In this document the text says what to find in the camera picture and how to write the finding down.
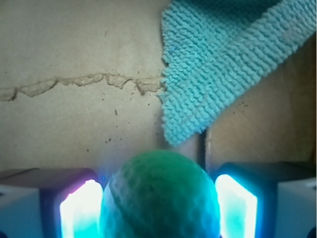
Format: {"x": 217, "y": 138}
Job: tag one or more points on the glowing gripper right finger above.
{"x": 267, "y": 200}

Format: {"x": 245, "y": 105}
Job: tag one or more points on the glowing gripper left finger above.
{"x": 50, "y": 203}

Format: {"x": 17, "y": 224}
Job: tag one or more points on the green textured ball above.
{"x": 160, "y": 194}

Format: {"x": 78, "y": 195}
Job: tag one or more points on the brown paper bag tray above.
{"x": 79, "y": 88}

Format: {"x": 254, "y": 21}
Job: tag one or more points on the teal microfiber cloth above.
{"x": 216, "y": 50}

